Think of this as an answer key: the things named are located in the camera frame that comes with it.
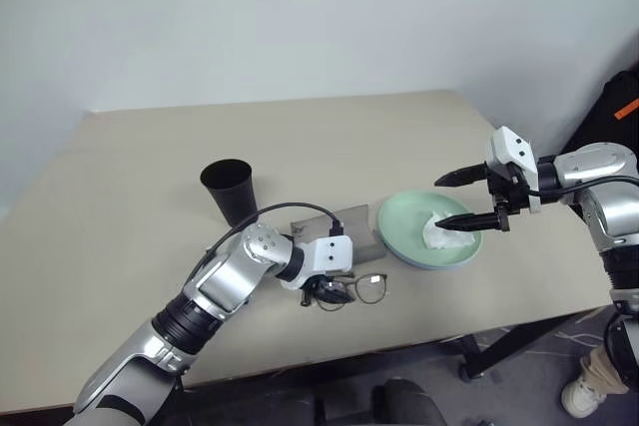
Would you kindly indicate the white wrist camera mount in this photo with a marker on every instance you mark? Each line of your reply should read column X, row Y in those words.
column 329, row 252
column 514, row 151

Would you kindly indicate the white sneaker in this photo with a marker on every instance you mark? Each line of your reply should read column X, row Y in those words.
column 581, row 397

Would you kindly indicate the beige trouser leg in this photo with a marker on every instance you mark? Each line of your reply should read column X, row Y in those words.
column 605, row 368

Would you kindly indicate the thin-framed eyeglasses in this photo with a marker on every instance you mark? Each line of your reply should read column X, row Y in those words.
column 372, row 289

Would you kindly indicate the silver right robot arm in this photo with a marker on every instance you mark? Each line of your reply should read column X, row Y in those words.
column 606, row 181

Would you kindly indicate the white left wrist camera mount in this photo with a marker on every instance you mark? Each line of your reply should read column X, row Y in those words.
column 329, row 252

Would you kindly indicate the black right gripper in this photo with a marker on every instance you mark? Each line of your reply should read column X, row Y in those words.
column 514, row 191

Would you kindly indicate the crumpled white tissue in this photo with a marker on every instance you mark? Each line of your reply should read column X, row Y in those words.
column 447, row 241

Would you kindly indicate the pale blue plate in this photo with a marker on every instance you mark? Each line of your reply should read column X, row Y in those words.
column 429, row 266

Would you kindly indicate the black table leg frame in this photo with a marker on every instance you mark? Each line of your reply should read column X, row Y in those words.
column 504, row 343

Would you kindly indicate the black cup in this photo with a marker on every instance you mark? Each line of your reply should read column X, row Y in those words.
column 230, row 194

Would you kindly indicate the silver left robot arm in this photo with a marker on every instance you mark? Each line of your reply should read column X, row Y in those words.
column 224, row 286

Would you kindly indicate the mint green plate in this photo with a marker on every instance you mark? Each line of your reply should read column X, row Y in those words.
column 407, row 224

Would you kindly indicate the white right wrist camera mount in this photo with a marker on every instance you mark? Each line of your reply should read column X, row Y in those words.
column 514, row 151

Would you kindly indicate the dark rounded shape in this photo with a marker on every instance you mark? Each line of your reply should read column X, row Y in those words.
column 405, row 403

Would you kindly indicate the black bag with orange tag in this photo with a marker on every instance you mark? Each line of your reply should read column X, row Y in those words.
column 614, row 112

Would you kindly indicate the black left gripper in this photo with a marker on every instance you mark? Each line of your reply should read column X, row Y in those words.
column 327, row 285

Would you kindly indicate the grey glasses case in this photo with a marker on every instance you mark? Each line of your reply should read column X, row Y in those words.
column 357, row 226

